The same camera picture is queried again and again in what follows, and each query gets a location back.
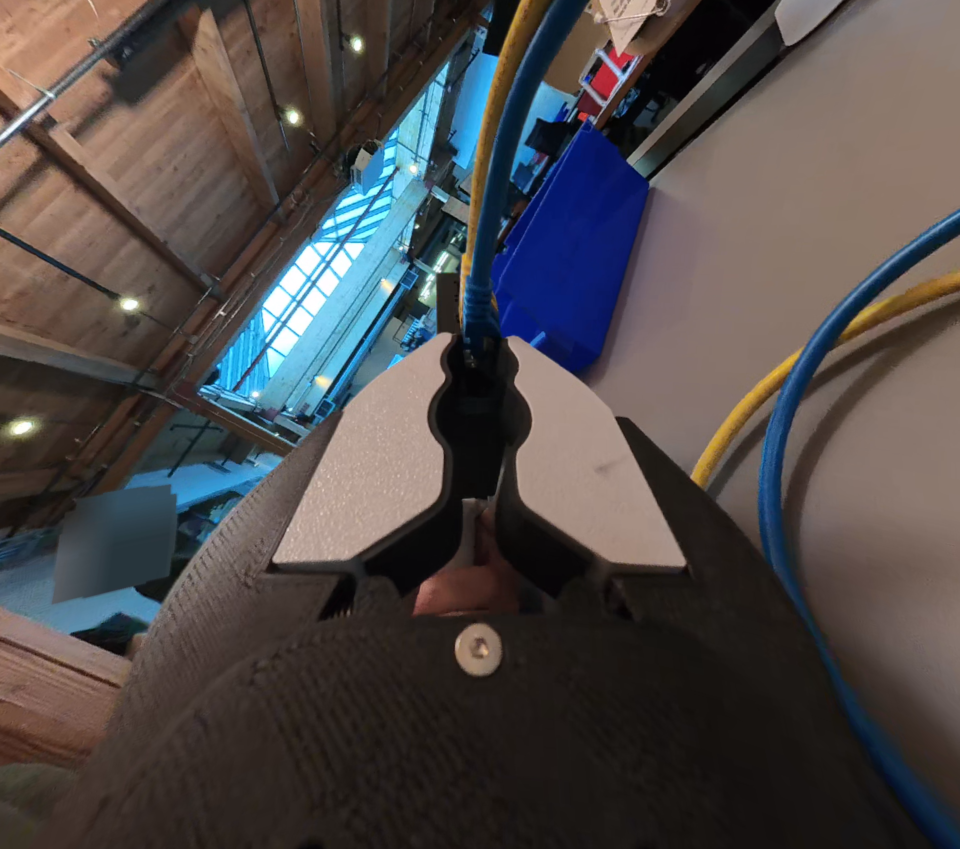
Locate black board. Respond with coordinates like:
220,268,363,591
486,0,526,54

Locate skylight window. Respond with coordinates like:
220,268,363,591
198,129,425,408

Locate blue plastic bin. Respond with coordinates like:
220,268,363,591
491,123,652,374

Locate blue ethernet cable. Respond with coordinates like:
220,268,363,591
459,0,960,849

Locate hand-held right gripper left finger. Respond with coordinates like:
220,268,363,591
270,331,460,576

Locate cardboard sheet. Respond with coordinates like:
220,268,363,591
536,9,609,91

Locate ceiling track spotlights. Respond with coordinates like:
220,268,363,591
7,0,470,438

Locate black network switch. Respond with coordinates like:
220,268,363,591
435,273,519,499

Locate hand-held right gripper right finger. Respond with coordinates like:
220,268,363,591
496,335,690,576

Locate yellow ethernet cable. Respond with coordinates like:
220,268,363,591
457,0,960,490

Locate person's left hand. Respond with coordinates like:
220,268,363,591
412,510,522,616

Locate white rack with red box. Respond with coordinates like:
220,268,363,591
576,45,640,115

